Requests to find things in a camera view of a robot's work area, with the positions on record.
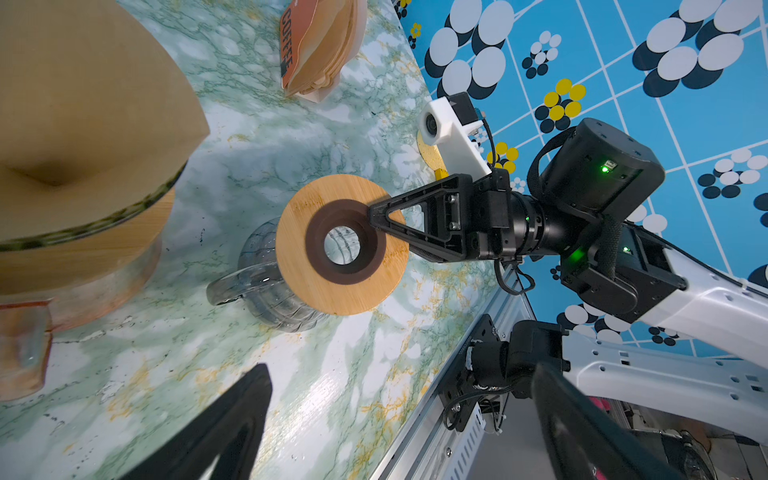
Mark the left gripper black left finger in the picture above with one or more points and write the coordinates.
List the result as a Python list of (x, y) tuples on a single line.
[(224, 439)]

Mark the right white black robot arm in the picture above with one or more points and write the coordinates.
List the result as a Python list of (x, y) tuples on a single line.
[(583, 185)]

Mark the green glass dripper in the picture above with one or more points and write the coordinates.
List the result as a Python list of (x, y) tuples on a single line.
[(92, 228)]

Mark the grey glass carafe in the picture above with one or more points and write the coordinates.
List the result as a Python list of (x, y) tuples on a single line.
[(258, 282)]

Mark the aluminium front rail frame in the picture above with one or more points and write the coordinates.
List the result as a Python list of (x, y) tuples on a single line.
[(425, 448)]

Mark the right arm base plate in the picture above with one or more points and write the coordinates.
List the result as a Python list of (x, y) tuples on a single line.
[(468, 372)]

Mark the amber glass carafe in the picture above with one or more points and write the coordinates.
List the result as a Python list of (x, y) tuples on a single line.
[(28, 323)]

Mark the brown paper coffee filter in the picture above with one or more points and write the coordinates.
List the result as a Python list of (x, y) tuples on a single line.
[(95, 115)]

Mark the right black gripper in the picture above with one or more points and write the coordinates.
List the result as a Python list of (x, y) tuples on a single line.
[(485, 219)]

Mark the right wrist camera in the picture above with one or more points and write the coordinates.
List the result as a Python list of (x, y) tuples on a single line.
[(447, 123)]

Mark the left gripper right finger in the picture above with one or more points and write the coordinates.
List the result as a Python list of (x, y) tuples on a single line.
[(582, 441)]

